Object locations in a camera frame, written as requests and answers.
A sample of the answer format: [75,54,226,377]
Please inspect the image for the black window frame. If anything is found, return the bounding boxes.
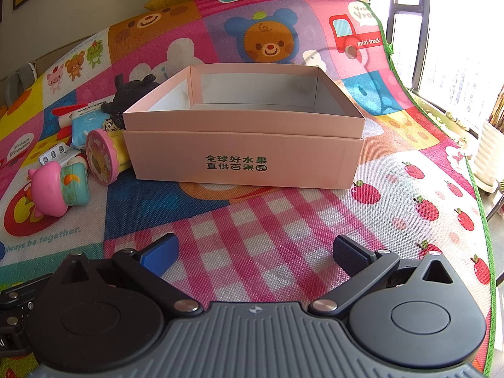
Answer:
[388,0,504,135]

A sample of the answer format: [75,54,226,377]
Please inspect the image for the pink pig toy green cup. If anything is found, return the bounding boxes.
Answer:
[27,161,90,218]

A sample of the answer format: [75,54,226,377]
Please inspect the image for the grey neck pillow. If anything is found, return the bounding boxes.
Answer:
[0,62,38,107]

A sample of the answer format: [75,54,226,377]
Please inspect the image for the yellow pudding toy pink base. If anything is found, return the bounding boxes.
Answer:
[84,128,131,184]

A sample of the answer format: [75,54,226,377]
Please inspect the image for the white usb hub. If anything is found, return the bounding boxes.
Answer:
[38,145,81,166]

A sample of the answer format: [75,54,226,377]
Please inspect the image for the colourful cartoon play mat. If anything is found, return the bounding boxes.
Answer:
[0,0,497,378]

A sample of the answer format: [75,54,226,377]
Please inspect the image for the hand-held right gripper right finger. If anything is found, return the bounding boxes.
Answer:
[308,235,457,318]

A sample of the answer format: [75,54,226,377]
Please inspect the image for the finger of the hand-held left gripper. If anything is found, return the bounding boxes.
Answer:
[0,288,38,325]

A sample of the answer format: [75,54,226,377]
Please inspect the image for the pink cardboard box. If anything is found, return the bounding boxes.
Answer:
[122,63,367,190]

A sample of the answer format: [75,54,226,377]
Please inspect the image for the white plant pot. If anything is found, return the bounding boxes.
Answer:
[470,120,504,193]

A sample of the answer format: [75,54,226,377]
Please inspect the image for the black plush toy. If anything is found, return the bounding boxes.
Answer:
[100,74,160,131]

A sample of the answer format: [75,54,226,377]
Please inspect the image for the red and white foam rocket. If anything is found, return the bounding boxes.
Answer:
[51,104,87,144]

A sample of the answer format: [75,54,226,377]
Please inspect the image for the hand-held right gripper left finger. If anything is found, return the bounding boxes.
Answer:
[55,233,201,318]

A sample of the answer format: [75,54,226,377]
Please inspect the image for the blue wet wipes packet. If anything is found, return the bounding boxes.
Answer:
[71,107,113,149]

